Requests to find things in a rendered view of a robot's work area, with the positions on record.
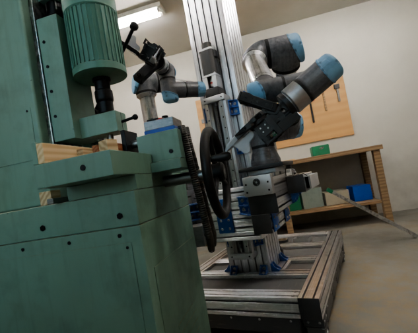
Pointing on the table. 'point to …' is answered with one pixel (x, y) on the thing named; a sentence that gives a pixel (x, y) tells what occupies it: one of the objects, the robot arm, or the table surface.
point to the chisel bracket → (102, 125)
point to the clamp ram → (129, 141)
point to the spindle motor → (94, 40)
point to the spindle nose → (103, 94)
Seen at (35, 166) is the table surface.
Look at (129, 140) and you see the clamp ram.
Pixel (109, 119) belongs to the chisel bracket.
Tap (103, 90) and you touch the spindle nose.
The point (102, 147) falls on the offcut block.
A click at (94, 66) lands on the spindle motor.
